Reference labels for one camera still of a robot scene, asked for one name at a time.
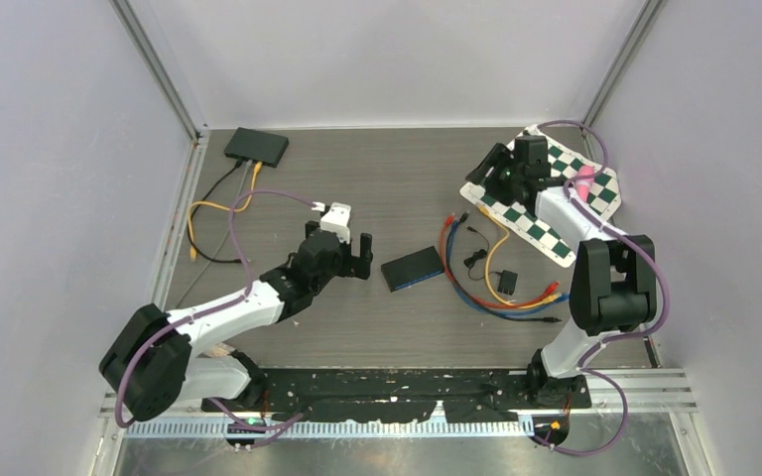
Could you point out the black ribbed network switch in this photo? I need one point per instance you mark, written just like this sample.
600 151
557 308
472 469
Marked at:
412 269

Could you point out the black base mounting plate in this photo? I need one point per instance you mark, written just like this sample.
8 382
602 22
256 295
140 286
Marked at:
404 395

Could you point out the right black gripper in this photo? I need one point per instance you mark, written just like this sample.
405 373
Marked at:
495 159

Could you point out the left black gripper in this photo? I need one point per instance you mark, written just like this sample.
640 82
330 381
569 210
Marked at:
354 266

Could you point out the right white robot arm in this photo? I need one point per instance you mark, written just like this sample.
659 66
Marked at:
613 286

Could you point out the black router box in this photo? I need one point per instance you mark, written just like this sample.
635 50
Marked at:
258 146

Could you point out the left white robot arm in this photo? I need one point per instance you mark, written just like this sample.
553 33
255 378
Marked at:
158 358

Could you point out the pink cylindrical tube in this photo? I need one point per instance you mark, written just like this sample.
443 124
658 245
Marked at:
583 181

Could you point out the black power adapter with cord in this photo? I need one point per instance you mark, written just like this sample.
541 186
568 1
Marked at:
506 280

